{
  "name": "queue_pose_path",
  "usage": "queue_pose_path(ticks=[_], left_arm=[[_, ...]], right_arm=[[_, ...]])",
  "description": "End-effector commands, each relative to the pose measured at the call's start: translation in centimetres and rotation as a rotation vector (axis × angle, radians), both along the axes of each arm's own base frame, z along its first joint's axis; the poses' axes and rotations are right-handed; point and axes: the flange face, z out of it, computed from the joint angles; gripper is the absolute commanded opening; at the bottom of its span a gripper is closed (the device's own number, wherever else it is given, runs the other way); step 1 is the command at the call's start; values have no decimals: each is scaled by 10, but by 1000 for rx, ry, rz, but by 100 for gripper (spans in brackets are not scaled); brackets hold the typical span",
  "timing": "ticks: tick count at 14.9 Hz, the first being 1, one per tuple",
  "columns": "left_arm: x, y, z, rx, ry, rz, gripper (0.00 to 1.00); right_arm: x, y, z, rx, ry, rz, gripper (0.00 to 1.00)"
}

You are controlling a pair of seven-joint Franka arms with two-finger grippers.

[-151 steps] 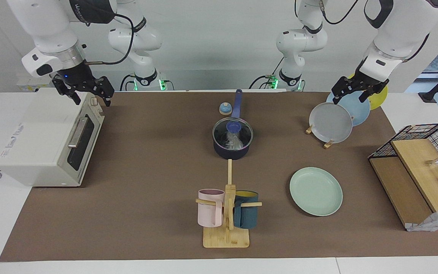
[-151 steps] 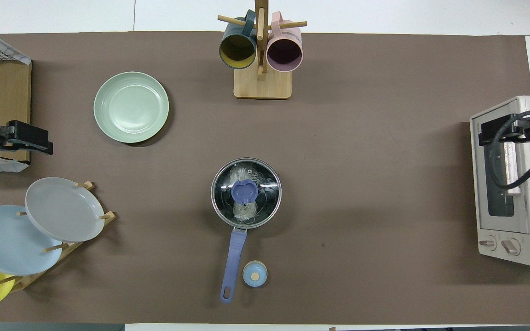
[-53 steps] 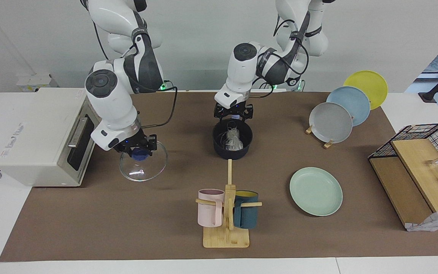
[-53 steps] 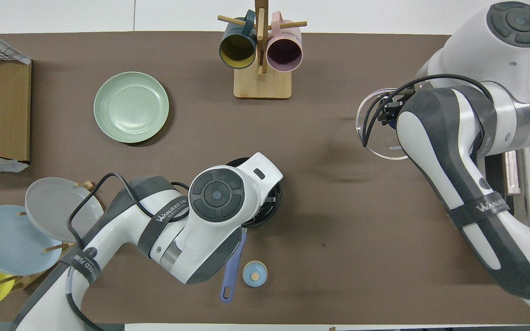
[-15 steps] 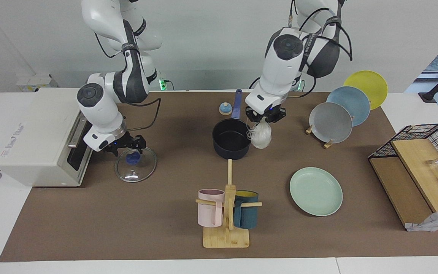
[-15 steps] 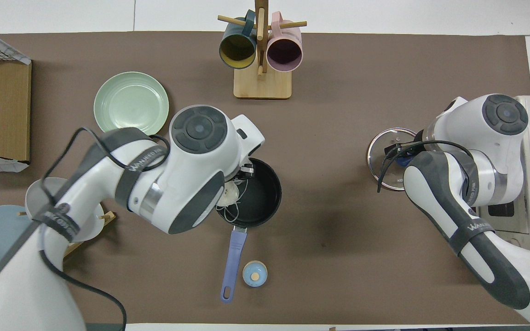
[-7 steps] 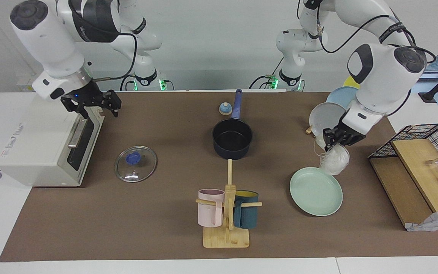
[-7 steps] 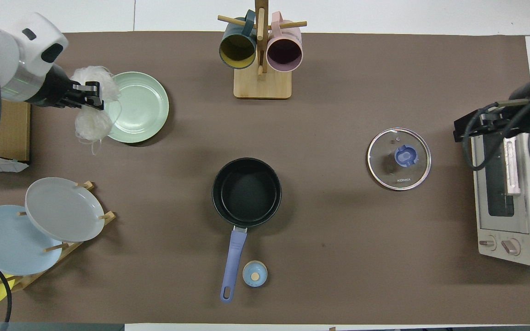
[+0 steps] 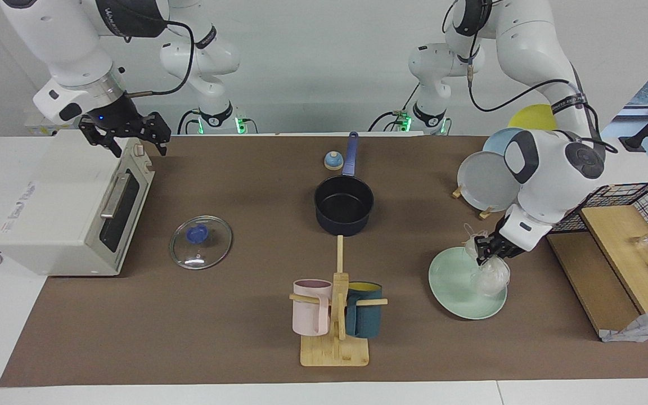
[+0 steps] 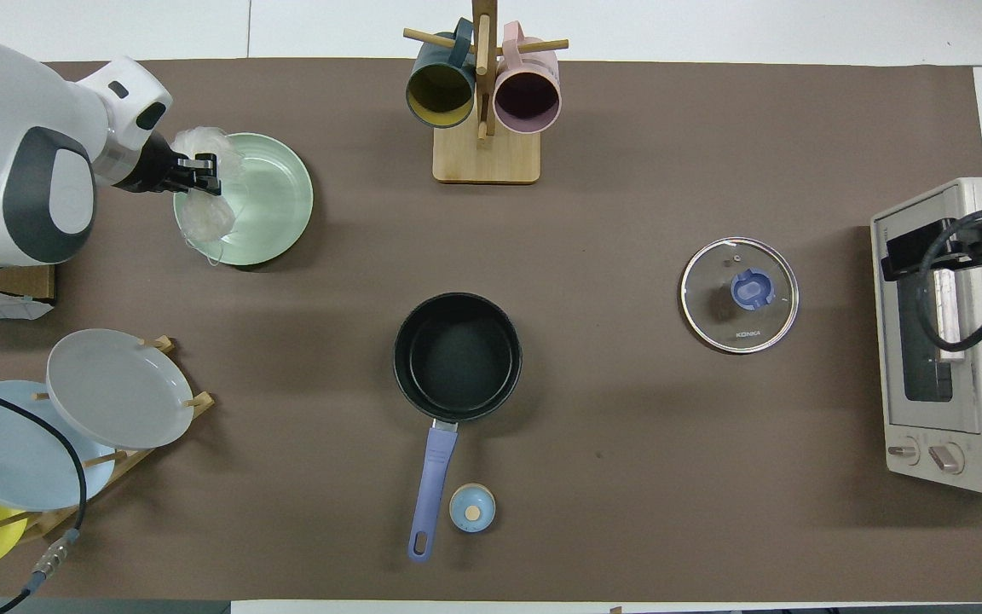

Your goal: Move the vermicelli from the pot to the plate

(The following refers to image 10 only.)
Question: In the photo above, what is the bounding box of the wooden shelf with wire cage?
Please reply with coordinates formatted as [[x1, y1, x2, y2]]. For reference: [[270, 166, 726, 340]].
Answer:
[[0, 264, 57, 321]]

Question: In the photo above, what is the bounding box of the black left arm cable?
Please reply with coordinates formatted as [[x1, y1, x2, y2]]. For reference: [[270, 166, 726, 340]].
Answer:
[[0, 379, 88, 614]]

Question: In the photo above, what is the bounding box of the clear plastic bag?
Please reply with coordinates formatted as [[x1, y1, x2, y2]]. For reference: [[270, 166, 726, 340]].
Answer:
[[171, 126, 245, 267]]

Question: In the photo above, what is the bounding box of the wooden plate rack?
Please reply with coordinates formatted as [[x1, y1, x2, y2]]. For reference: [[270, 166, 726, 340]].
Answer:
[[0, 335, 217, 547]]

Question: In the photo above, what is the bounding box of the black pot purple handle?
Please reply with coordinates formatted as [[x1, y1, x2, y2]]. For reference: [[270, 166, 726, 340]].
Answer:
[[393, 293, 523, 563]]

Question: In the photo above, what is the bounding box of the light green plate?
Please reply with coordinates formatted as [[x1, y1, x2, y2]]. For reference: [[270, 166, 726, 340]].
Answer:
[[173, 132, 315, 267]]

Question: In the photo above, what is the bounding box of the light blue plate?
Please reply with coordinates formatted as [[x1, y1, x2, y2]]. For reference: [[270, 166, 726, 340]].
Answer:
[[0, 379, 117, 513]]

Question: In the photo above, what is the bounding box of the brown table mat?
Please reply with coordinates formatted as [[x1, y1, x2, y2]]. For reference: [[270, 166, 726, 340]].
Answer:
[[0, 58, 982, 602]]

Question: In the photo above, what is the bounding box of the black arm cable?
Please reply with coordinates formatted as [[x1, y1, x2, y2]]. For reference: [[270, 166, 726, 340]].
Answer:
[[917, 207, 982, 352], [0, 379, 88, 614]]

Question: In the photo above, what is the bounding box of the glass lid purple knob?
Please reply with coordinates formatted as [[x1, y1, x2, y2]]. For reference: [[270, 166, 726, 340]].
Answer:
[[680, 237, 800, 355]]

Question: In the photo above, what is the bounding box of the wooden mug tree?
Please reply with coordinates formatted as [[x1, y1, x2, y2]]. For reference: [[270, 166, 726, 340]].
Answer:
[[403, 0, 569, 185]]

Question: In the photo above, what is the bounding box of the pink mug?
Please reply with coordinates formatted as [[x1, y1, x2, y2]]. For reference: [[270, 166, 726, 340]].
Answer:
[[494, 21, 562, 135]]

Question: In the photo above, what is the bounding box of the dark teal mug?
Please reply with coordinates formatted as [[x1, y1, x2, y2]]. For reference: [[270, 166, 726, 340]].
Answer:
[[406, 19, 477, 130]]

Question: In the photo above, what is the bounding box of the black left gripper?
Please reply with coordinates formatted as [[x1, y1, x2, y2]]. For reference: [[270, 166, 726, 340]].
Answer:
[[120, 132, 224, 198]]

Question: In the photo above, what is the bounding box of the grey plate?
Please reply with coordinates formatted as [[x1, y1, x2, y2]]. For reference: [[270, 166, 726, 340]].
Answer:
[[46, 328, 195, 450]]

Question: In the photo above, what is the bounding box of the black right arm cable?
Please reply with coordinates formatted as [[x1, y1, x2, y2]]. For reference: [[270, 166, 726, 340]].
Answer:
[[917, 207, 982, 352]]

